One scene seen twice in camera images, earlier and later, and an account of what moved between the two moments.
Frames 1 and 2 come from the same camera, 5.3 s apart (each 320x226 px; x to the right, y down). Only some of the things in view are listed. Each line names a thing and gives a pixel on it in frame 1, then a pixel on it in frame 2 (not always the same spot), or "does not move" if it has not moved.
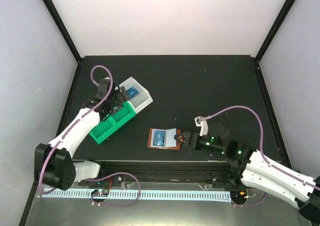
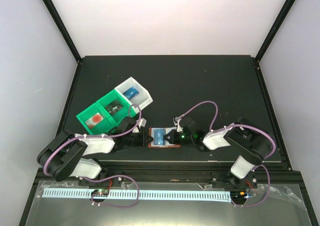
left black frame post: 60,22 does not move
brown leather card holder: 163,139 does not move
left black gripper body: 119,100 -> 138,142
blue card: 158,138 does not move
